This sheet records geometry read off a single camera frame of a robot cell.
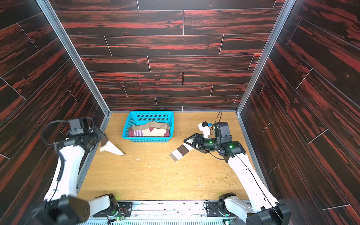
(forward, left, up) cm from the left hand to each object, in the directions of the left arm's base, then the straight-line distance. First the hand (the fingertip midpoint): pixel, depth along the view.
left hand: (103, 133), depth 79 cm
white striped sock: (+2, -44, -22) cm, 49 cm away
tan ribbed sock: (+22, -25, -18) cm, 38 cm away
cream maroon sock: (+16, -20, -19) cm, 32 cm away
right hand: (-6, -50, +2) cm, 50 cm away
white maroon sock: (-1, +2, -12) cm, 12 cm away
